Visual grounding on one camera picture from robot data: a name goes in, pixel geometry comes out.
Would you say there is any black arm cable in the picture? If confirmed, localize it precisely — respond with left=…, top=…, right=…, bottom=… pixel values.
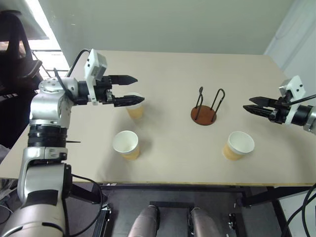
left=66, top=49, right=90, bottom=77
left=287, top=93, right=316, bottom=106

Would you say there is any grey rounded leg shell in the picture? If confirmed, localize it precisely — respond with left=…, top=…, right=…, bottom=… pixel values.
left=189, top=207, right=219, bottom=237
left=130, top=206, right=160, bottom=237

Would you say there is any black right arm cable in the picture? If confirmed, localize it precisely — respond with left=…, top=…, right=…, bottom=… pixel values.
left=287, top=93, right=316, bottom=106

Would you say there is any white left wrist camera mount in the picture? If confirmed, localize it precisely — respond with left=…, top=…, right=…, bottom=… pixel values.
left=83, top=48, right=108, bottom=106

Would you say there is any orange white paper cup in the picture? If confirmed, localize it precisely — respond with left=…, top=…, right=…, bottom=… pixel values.
left=223, top=131, right=255, bottom=161
left=125, top=92, right=145, bottom=120
left=113, top=130, right=141, bottom=160

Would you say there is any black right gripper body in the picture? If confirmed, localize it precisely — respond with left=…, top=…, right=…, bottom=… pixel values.
left=269, top=96, right=291, bottom=124

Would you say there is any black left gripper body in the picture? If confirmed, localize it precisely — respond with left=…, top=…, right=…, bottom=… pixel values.
left=94, top=75, right=117, bottom=107

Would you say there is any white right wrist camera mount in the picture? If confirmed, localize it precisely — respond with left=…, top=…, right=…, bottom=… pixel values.
left=278, top=75, right=307, bottom=125

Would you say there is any black metal table frame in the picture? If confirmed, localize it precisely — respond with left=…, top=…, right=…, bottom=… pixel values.
left=71, top=182, right=292, bottom=237

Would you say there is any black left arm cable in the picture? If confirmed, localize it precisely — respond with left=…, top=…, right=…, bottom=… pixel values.
left=66, top=49, right=90, bottom=77

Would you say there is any black office chair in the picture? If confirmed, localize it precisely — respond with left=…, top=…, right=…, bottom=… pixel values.
left=0, top=9, right=44, bottom=149

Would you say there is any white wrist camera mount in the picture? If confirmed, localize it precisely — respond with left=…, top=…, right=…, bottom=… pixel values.
left=278, top=75, right=307, bottom=125
left=83, top=48, right=108, bottom=106

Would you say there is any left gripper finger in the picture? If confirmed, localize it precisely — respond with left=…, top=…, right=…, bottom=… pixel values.
left=114, top=95, right=145, bottom=107
left=111, top=75, right=138, bottom=86

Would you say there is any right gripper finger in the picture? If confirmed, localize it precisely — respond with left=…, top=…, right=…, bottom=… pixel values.
left=248, top=96, right=279, bottom=107
left=242, top=104, right=275, bottom=119

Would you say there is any brown cup holder stand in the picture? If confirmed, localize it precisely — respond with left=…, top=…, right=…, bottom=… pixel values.
left=191, top=86, right=226, bottom=126

